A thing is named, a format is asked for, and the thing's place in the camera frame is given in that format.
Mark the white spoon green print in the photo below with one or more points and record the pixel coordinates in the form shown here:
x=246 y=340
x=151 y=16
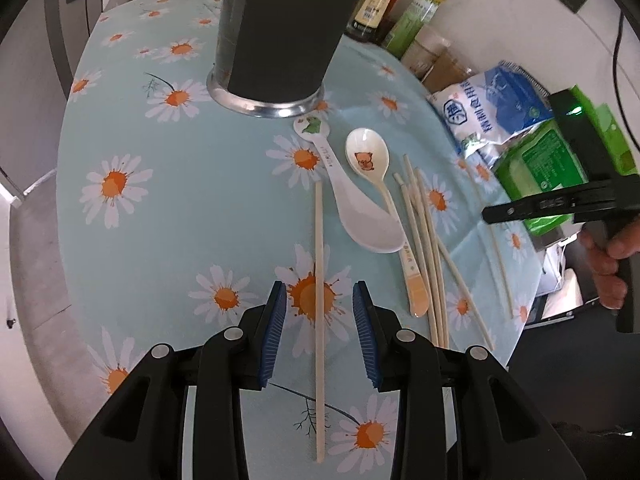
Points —
x=370 y=225

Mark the person's right hand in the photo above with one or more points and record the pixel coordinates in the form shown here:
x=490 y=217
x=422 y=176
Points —
x=602 y=270

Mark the green white packet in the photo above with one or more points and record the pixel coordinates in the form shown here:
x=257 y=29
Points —
x=540 y=160

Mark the bright green packet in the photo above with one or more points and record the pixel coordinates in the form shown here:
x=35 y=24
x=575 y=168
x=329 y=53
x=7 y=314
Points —
x=607 y=127

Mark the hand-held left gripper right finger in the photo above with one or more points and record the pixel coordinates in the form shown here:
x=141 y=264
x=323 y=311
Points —
x=365 y=335

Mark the white box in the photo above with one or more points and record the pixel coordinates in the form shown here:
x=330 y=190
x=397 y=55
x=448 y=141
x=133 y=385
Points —
x=555 y=270

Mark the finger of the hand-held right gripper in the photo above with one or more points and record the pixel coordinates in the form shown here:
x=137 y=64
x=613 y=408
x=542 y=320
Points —
x=540 y=205

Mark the grey framed door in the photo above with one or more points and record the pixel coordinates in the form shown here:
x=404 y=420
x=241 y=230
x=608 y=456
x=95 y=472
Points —
x=60 y=35

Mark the dark sauce bottle yellow label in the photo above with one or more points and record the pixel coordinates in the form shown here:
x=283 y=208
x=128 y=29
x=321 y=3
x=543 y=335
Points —
x=372 y=10

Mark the black metal utensil holder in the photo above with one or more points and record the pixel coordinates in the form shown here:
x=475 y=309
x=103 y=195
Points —
x=285 y=35

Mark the daisy print tablecloth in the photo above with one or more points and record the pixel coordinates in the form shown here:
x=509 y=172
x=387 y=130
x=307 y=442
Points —
x=200 y=210

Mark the white blue salt bag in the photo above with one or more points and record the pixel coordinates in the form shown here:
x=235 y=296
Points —
x=495 y=105

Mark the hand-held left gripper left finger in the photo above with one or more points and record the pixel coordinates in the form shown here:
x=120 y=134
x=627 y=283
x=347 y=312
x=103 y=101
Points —
x=272 y=335

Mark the green label bottle gold cap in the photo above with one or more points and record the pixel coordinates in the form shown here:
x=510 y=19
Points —
x=415 y=20

